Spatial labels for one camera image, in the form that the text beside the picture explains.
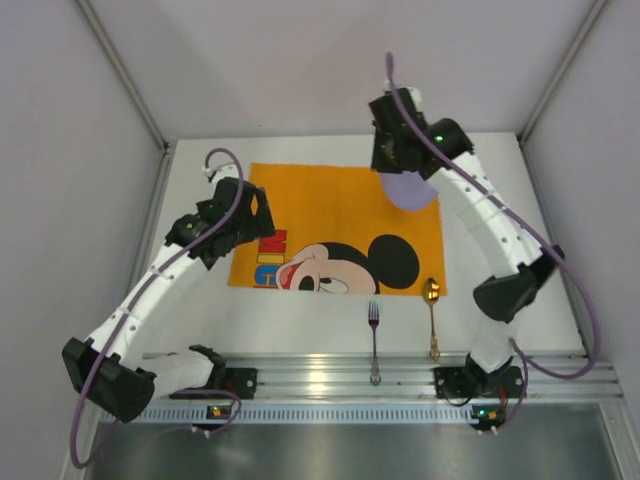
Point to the corner aluminium post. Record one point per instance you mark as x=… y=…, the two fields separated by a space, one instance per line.
x=570 y=54
x=90 y=16

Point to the aluminium rail frame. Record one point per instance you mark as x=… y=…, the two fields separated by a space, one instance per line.
x=409 y=377

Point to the gold spoon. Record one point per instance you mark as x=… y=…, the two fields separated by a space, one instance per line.
x=431 y=295

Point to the right corner aluminium post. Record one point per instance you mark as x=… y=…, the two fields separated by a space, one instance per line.
x=570 y=54

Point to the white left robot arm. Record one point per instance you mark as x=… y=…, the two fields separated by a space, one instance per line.
x=109 y=366

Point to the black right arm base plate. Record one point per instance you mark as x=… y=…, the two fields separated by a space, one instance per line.
x=452 y=382

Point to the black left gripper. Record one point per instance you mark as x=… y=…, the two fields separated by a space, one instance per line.
x=255 y=211

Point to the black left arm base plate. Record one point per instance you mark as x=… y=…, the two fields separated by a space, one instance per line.
x=241 y=382

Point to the lavender plastic plate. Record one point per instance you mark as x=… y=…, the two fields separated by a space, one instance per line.
x=407 y=190

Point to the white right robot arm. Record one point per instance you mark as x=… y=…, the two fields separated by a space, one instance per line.
x=519 y=264

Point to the perforated metal cable tray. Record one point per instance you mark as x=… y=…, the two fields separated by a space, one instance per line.
x=252 y=413

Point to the left corner aluminium post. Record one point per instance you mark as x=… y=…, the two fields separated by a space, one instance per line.
x=90 y=16

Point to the iridescent purple fork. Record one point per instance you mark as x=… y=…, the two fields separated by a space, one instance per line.
x=373 y=322

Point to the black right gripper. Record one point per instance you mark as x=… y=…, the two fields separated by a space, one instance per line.
x=382 y=148

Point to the orange Mickey Mouse placemat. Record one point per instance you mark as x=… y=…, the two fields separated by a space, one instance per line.
x=337 y=232

